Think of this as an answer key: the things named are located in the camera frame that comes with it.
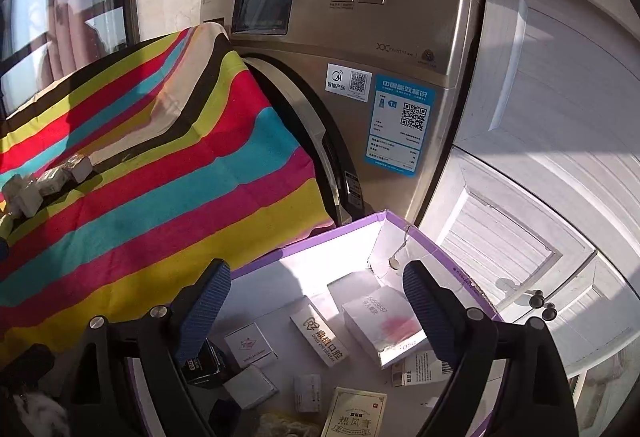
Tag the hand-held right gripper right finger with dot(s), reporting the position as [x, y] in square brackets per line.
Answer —
[425, 312]

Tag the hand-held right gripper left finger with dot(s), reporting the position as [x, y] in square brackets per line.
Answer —
[200, 312]

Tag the large white box pink smear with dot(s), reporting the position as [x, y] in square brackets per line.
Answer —
[380, 322]

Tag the black small box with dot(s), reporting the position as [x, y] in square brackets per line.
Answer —
[205, 364]

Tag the white box orange label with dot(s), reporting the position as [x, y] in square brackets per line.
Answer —
[417, 369]

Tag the white box red triangle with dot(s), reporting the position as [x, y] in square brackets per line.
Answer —
[250, 344]

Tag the plain white box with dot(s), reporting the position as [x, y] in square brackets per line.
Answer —
[350, 287]

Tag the white and gold logo box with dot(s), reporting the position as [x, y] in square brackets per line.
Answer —
[317, 332]

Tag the purple-edged cardboard box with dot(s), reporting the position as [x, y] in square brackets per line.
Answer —
[320, 262]

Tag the yellow box green label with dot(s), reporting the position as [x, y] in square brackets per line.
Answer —
[352, 417]

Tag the small white box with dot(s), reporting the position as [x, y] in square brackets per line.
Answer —
[306, 392]

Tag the dark cabinet knob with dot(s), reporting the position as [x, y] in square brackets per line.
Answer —
[550, 312]
[537, 299]

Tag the white louvred cabinet door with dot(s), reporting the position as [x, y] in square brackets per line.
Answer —
[500, 227]
[595, 317]

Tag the striped colourful tablecloth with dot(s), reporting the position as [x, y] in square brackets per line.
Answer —
[150, 197]

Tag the blue label sticker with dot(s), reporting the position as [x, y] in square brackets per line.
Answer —
[400, 142]

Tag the white printed packet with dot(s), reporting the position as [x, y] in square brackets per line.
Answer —
[52, 180]

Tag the small tan box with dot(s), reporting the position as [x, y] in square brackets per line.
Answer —
[76, 166]

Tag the white sticker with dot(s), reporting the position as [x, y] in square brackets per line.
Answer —
[349, 81]

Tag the large white cabinet door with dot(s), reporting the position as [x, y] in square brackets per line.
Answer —
[560, 67]

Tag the beige washing machine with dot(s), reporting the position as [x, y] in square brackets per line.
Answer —
[320, 32]

